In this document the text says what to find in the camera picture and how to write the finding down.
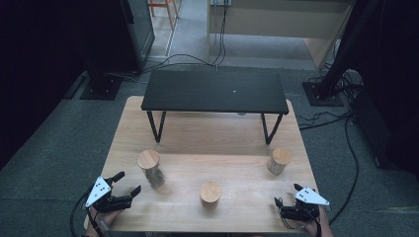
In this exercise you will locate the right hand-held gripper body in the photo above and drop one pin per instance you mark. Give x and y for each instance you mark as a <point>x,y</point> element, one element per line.
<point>308,197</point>

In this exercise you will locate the tall glass jar wooden lid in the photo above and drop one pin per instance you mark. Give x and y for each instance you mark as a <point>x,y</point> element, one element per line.
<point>148,159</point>

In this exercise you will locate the black monitor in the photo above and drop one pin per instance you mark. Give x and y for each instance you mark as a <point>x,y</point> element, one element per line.
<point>141,33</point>

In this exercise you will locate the short jar with red contents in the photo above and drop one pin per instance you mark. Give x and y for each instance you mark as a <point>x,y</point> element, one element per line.
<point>210,192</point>

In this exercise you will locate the black slanted stand with base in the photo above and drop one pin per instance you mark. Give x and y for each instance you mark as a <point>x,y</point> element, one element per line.
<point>322,94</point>

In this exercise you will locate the glass jar with pale grains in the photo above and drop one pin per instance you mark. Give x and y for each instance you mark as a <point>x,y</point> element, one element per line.
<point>281,156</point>

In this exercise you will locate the black stand with square base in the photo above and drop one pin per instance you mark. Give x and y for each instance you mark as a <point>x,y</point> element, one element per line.
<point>100,87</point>

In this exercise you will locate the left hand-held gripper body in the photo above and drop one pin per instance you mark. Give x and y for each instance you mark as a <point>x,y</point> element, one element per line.
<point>99,192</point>

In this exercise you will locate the dark curtain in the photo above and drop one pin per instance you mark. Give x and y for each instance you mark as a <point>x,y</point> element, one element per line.
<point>402,65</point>
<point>39,65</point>

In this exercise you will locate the black flat floor bar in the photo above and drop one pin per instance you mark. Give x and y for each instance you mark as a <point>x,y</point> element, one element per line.
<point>74,88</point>

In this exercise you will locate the black shelf with metal legs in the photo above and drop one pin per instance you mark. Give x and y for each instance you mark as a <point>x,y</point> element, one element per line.
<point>214,92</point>

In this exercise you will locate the person's right hand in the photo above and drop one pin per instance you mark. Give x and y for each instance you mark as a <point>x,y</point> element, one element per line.
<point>313,227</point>

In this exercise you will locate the person's left hand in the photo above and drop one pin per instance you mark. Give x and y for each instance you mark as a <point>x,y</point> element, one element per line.
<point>108,217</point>

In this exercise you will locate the light wooden desk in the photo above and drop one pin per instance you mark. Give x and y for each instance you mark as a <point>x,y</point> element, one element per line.
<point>273,19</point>

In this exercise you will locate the orange wooden chair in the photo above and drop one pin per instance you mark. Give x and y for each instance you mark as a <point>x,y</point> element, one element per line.
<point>169,10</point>

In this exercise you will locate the white power strip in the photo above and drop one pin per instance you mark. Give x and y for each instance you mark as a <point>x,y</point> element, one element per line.
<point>220,2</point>

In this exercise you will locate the black box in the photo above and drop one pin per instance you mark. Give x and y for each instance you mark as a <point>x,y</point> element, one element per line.
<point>372,128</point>

